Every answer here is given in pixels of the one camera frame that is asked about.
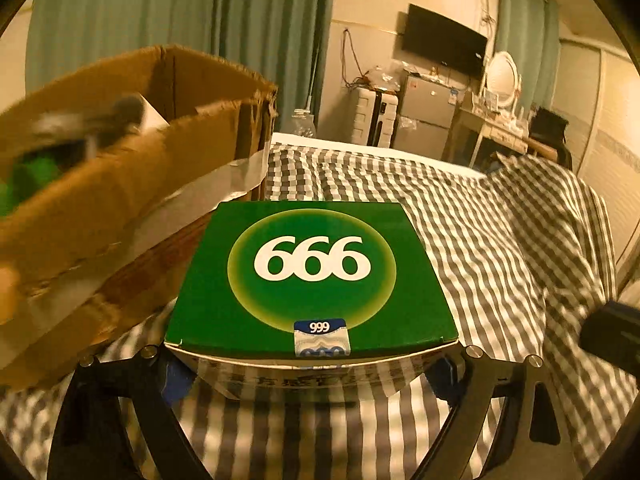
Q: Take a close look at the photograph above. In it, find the white flat packet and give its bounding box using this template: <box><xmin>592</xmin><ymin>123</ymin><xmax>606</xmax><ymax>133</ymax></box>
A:
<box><xmin>135</xmin><ymin>94</ymin><xmax>171</xmax><ymax>133</ymax></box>

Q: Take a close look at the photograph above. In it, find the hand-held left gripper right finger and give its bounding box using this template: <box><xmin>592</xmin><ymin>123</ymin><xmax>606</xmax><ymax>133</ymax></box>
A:
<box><xmin>410</xmin><ymin>344</ymin><xmax>573</xmax><ymax>480</ymax></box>

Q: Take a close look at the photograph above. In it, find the black garment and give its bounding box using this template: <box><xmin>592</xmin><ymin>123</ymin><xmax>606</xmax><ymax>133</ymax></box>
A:
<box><xmin>529</xmin><ymin>106</ymin><xmax>573</xmax><ymax>168</ymax></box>

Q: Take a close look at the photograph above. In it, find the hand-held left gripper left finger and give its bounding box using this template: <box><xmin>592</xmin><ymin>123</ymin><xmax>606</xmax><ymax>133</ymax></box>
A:
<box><xmin>47</xmin><ymin>345</ymin><xmax>211</xmax><ymax>480</ymax></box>

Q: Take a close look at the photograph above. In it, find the narrow teal curtain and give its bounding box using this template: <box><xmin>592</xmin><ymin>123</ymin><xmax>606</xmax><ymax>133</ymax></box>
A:
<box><xmin>492</xmin><ymin>0</ymin><xmax>561</xmax><ymax>111</ymax></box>

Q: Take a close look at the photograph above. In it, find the green medicine box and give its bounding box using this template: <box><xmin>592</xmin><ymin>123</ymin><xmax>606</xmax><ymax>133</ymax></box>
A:
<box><xmin>164</xmin><ymin>201</ymin><xmax>461</xmax><ymax>401</ymax></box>

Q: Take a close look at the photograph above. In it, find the white dressing table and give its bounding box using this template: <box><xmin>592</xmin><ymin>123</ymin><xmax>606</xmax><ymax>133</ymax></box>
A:
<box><xmin>442</xmin><ymin>105</ymin><xmax>533</xmax><ymax>171</ymax></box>

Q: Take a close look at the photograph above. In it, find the white louvred wardrobe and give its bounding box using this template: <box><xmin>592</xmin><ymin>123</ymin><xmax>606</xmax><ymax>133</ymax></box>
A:
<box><xmin>555</xmin><ymin>40</ymin><xmax>640</xmax><ymax>271</ymax></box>

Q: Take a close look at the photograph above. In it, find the white oval vanity mirror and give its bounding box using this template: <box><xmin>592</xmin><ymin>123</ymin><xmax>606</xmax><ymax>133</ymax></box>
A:
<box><xmin>482</xmin><ymin>51</ymin><xmax>521</xmax><ymax>111</ymax></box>

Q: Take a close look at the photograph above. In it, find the torn cardboard box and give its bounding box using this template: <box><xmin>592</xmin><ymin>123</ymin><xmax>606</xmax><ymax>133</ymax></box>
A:
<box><xmin>0</xmin><ymin>44</ymin><xmax>279</xmax><ymax>391</ymax></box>

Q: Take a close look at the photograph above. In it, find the white suitcase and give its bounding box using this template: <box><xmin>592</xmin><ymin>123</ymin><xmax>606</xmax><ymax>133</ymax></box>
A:
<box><xmin>350</xmin><ymin>86</ymin><xmax>400</xmax><ymax>147</ymax></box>

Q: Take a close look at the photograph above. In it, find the silver fridge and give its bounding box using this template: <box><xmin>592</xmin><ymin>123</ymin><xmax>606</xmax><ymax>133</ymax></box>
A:
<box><xmin>392</xmin><ymin>74</ymin><xmax>463</xmax><ymax>153</ymax></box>

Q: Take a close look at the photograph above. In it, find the black wall cable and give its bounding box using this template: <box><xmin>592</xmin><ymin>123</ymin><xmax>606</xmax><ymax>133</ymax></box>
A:
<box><xmin>341</xmin><ymin>27</ymin><xmax>371</xmax><ymax>86</ymax></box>

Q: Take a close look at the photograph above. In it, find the grey white checked blanket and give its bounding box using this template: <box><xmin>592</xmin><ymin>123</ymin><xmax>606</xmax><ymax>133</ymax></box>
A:
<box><xmin>0</xmin><ymin>142</ymin><xmax>623</xmax><ymax>480</ymax></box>

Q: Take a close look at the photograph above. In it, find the clear plastic bottle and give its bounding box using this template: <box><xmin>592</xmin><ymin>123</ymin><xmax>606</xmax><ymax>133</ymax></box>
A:
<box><xmin>290</xmin><ymin>108</ymin><xmax>317</xmax><ymax>137</ymax></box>

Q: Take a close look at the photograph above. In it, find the black wall television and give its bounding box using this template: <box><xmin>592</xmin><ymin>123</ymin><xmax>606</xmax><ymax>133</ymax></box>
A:
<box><xmin>401</xmin><ymin>3</ymin><xmax>489</xmax><ymax>78</ymax></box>

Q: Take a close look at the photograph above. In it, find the wide teal curtain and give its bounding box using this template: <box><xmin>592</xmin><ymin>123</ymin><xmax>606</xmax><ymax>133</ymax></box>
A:
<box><xmin>25</xmin><ymin>0</ymin><xmax>338</xmax><ymax>133</ymax></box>

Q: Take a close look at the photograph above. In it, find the dark grey object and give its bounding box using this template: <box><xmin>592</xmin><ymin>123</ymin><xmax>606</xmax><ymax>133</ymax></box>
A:
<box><xmin>35</xmin><ymin>95</ymin><xmax>146</xmax><ymax>156</ymax></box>

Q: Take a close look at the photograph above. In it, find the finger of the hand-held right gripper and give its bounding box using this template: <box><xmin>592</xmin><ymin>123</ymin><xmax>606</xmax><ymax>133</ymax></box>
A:
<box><xmin>579</xmin><ymin>300</ymin><xmax>640</xmax><ymax>377</ymax></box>

